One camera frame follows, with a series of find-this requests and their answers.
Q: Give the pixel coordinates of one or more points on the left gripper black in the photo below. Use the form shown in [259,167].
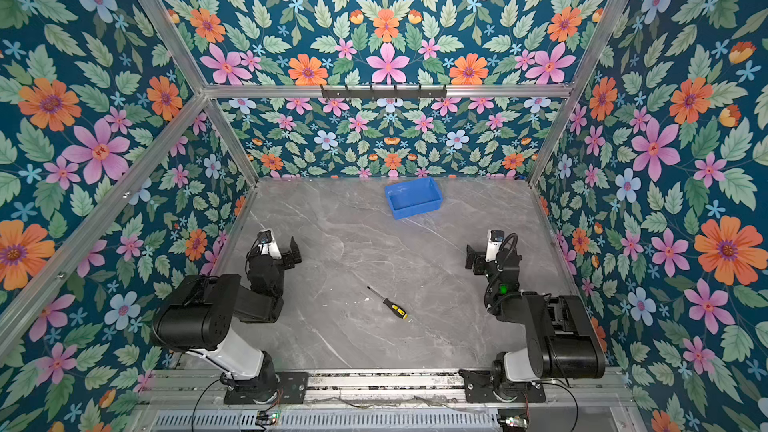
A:
[288,253]

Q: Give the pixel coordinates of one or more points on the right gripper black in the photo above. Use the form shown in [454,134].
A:
[475,258]

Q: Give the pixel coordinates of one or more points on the yellow black screwdriver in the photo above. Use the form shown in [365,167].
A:
[397,310]

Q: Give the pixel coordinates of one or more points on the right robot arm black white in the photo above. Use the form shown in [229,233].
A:
[560,340]

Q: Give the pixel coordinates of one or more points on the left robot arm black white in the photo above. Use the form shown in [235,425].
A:
[196,318]

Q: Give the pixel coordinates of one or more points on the blue plastic bin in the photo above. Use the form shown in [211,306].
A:
[415,197]

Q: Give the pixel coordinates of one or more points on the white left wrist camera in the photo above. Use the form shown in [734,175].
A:
[266,244]

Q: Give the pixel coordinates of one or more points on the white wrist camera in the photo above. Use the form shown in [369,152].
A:
[495,238]
[266,244]

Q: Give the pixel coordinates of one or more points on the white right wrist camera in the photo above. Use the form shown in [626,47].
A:
[495,238]

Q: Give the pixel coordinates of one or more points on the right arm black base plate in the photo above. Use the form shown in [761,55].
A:
[485,386]

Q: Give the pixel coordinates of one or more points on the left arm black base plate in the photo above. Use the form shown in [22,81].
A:
[284,387]

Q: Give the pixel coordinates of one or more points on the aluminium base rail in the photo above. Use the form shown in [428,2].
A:
[369,388]

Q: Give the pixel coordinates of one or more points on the white vented cable duct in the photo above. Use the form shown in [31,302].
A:
[328,420]

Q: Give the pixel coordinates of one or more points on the black hook rail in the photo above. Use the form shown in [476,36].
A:
[370,92]

